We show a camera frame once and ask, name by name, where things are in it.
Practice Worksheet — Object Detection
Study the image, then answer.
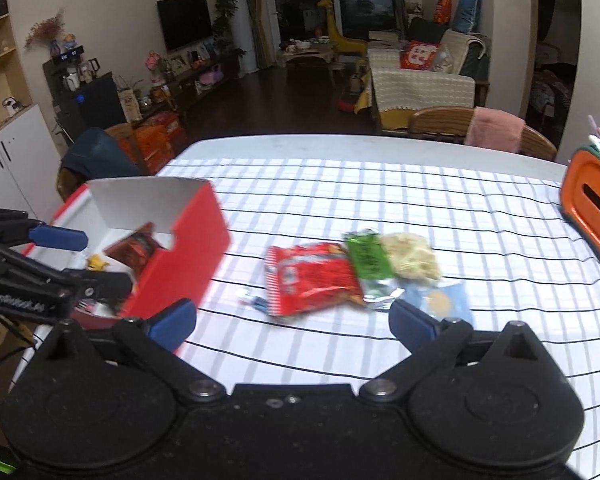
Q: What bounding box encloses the black cabinet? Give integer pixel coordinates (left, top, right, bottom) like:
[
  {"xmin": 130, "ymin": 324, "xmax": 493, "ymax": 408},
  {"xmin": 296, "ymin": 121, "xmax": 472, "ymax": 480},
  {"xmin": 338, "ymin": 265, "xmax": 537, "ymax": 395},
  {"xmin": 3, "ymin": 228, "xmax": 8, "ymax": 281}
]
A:
[{"xmin": 42, "ymin": 57, "xmax": 128, "ymax": 143}]

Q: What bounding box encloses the white grid tablecloth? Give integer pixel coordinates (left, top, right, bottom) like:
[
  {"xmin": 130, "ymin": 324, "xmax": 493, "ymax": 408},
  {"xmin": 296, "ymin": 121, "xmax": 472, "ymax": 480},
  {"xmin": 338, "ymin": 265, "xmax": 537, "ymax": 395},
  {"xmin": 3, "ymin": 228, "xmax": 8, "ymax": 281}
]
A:
[{"xmin": 30, "ymin": 157, "xmax": 600, "ymax": 480}]

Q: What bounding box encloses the clear packet of pale chips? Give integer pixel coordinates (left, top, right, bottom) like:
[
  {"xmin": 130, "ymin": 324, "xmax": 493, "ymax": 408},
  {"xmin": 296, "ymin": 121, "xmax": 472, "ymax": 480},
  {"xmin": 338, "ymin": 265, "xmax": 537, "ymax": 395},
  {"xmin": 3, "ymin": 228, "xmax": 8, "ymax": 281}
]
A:
[{"xmin": 381, "ymin": 232, "xmax": 443, "ymax": 282}]

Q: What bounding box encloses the dark blue jacket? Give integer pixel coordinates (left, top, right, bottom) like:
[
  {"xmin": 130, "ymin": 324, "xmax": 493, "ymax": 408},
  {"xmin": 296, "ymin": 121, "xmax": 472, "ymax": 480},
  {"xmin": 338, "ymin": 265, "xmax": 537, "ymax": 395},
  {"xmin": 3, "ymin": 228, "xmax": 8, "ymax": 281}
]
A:
[{"xmin": 60, "ymin": 127, "xmax": 153, "ymax": 196}]

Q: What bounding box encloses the green potted plant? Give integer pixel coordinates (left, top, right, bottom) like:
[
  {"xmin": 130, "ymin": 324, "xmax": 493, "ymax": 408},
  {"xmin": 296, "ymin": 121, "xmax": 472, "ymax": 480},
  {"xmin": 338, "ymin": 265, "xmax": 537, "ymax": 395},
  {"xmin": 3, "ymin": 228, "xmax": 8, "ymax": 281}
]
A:
[{"xmin": 211, "ymin": 0, "xmax": 246, "ymax": 58}]

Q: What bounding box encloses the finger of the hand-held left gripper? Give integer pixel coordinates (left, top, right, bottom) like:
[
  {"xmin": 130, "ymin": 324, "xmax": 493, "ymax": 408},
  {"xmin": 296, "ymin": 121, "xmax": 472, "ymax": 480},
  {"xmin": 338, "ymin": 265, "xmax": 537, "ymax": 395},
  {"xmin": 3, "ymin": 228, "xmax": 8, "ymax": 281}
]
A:
[
  {"xmin": 0, "ymin": 207, "xmax": 88, "ymax": 252},
  {"xmin": 0, "ymin": 247, "xmax": 133, "ymax": 307}
]

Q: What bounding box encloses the pink towel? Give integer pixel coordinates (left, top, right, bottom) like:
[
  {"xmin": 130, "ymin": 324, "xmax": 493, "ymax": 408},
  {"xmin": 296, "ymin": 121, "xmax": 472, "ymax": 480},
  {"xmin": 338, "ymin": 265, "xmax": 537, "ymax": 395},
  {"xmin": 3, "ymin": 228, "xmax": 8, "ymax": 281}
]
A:
[{"xmin": 465, "ymin": 106, "xmax": 526, "ymax": 153}]

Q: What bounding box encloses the green snack bar packet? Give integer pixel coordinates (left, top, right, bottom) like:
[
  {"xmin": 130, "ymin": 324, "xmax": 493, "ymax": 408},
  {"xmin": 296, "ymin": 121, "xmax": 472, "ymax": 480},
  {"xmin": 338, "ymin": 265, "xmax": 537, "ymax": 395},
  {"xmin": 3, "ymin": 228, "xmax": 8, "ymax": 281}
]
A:
[{"xmin": 344, "ymin": 229, "xmax": 406, "ymax": 313}]

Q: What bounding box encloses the wooden coffee table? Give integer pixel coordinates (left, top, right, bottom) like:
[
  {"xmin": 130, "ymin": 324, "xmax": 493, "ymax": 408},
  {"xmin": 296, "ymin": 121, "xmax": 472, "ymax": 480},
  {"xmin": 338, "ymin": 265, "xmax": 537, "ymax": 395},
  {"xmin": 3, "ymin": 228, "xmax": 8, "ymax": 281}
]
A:
[{"xmin": 277, "ymin": 40, "xmax": 338, "ymax": 81}]

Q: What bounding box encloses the wooden chair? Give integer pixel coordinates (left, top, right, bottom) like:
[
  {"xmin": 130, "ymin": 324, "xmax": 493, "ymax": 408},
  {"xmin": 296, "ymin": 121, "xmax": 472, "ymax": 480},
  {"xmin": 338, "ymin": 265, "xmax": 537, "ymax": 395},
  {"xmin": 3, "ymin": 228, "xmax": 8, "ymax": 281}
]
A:
[
  {"xmin": 409, "ymin": 106, "xmax": 558, "ymax": 162},
  {"xmin": 56, "ymin": 122, "xmax": 141, "ymax": 201}
]

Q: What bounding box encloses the white cabinet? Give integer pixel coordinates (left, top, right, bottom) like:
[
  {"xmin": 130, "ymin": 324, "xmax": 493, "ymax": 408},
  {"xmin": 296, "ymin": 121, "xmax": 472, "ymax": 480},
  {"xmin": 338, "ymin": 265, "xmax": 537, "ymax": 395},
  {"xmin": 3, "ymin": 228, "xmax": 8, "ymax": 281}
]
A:
[{"xmin": 0, "ymin": 105, "xmax": 63, "ymax": 223}]

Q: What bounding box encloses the orange and green desk organizer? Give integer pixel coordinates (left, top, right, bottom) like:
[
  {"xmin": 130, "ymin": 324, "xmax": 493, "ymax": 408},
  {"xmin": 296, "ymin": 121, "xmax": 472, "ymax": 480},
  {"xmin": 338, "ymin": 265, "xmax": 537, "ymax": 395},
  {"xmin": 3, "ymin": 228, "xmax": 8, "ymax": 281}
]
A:
[{"xmin": 560, "ymin": 144, "xmax": 600, "ymax": 267}]

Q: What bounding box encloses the cream and yellow sofa cover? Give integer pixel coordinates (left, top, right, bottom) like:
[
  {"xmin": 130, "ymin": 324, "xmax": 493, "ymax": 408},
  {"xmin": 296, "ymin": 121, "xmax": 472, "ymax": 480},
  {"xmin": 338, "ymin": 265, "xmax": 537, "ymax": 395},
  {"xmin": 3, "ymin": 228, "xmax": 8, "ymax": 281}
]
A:
[{"xmin": 369, "ymin": 47, "xmax": 476, "ymax": 131}]

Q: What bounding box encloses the tall white air conditioner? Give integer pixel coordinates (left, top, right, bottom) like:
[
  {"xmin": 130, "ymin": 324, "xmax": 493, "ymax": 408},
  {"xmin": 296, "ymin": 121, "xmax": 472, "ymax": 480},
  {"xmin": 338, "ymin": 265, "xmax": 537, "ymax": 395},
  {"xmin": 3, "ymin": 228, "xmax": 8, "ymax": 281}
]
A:
[{"xmin": 228, "ymin": 0, "xmax": 257, "ymax": 77}]

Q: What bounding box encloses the dark red foil packet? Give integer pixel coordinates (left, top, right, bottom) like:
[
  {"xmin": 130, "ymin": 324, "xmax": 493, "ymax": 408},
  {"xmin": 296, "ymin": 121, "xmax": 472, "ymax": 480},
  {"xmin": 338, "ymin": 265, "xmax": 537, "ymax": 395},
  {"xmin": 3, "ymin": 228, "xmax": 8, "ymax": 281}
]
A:
[{"xmin": 104, "ymin": 224, "xmax": 170, "ymax": 281}]

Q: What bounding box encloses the sofa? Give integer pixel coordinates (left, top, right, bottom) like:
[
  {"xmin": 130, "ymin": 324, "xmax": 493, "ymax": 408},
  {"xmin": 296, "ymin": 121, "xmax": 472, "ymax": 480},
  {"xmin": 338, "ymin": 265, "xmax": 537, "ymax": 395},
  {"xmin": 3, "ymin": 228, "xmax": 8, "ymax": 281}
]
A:
[{"xmin": 367, "ymin": 17, "xmax": 491, "ymax": 133}]

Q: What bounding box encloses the red cardboard box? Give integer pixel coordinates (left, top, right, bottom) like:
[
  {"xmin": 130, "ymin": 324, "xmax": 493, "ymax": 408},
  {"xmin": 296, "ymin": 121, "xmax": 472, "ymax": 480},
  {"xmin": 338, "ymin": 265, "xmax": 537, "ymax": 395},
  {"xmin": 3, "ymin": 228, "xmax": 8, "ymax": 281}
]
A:
[{"xmin": 32, "ymin": 177, "xmax": 231, "ymax": 356}]

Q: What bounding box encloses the stack of orange cartons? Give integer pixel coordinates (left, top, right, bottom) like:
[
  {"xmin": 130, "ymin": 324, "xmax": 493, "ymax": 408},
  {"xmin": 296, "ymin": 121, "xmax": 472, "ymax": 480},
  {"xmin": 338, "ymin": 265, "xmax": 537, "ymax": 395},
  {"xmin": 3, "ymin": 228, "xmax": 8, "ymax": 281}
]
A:
[{"xmin": 117, "ymin": 112, "xmax": 188, "ymax": 171}]

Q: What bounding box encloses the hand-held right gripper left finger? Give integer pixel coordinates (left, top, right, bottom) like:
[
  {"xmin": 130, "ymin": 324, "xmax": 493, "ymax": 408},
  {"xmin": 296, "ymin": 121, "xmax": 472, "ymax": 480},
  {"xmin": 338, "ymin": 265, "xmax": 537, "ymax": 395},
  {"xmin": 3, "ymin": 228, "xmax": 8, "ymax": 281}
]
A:
[{"xmin": 39, "ymin": 299, "xmax": 227, "ymax": 405}]

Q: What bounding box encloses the yellow giraffe toy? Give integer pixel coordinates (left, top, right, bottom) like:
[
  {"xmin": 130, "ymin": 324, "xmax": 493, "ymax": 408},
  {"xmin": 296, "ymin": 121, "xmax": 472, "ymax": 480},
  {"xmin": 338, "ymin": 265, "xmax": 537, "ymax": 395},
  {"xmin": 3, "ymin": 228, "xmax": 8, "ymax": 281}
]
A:
[{"xmin": 316, "ymin": 0, "xmax": 368, "ymax": 56}]

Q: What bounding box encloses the blue cushion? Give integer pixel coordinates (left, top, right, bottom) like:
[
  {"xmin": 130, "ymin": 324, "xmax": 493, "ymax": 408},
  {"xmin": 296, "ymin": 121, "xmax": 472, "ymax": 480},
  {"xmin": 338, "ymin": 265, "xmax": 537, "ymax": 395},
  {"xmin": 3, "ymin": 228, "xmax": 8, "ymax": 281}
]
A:
[{"xmin": 452, "ymin": 0, "xmax": 483, "ymax": 33}]

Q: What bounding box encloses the dried flower bouquet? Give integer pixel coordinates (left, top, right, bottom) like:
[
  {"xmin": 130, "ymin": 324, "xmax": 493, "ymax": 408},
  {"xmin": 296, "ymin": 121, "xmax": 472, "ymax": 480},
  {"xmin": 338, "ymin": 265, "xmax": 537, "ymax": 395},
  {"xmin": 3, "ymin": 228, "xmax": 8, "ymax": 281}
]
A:
[{"xmin": 25, "ymin": 9, "xmax": 66, "ymax": 51}]

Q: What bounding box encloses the dark tv cabinet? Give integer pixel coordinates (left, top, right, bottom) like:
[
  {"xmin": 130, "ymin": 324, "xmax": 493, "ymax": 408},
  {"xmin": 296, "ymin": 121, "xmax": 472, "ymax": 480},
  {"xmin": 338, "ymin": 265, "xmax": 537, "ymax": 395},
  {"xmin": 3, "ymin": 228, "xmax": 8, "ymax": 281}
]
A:
[{"xmin": 130, "ymin": 55, "xmax": 241, "ymax": 116}]

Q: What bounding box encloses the light blue snack packet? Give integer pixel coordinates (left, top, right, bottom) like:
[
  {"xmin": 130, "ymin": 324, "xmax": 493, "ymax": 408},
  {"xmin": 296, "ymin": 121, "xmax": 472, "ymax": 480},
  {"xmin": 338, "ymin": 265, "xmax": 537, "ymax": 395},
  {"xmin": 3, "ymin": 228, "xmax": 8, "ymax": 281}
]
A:
[{"xmin": 405, "ymin": 281, "xmax": 475, "ymax": 328}]

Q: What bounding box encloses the small blue candy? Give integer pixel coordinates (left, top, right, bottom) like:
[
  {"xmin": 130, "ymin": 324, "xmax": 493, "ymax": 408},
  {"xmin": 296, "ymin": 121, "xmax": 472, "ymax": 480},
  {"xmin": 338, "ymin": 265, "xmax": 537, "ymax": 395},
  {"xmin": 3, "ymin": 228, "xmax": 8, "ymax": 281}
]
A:
[{"xmin": 237, "ymin": 294, "xmax": 271, "ymax": 313}]

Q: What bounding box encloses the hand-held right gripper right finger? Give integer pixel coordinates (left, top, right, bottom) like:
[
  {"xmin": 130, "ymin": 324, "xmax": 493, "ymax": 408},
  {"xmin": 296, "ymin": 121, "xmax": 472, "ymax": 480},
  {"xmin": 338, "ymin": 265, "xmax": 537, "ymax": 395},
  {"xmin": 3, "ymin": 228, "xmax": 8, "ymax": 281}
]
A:
[{"xmin": 359, "ymin": 302, "xmax": 551, "ymax": 405}]

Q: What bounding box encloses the red cushion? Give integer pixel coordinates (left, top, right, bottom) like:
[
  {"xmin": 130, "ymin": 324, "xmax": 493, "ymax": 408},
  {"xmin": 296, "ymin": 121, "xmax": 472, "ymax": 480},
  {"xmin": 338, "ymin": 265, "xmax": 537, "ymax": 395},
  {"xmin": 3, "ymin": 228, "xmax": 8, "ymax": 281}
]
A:
[{"xmin": 400, "ymin": 40, "xmax": 443, "ymax": 71}]

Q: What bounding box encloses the large red snack packet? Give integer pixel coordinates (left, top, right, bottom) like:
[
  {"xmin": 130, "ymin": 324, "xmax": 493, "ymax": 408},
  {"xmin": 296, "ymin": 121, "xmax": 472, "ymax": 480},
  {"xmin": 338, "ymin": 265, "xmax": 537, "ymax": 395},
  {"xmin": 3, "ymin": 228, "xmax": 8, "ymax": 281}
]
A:
[{"xmin": 265, "ymin": 241, "xmax": 366, "ymax": 317}]

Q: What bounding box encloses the black television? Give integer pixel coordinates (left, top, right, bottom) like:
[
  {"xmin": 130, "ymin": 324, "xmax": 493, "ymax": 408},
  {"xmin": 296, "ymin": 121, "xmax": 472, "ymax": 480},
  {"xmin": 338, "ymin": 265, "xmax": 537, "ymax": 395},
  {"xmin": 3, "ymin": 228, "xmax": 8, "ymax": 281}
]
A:
[{"xmin": 156, "ymin": 0, "xmax": 213, "ymax": 52}]

